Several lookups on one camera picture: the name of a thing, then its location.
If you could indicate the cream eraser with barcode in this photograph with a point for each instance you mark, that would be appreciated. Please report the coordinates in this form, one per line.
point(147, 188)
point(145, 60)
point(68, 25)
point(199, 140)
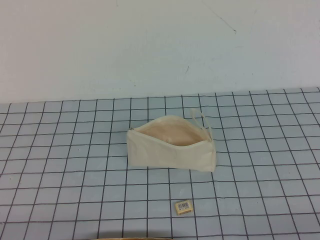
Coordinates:
point(184, 207)

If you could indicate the cream fabric pencil case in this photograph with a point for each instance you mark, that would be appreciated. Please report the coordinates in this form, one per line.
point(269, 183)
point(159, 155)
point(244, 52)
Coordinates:
point(160, 156)

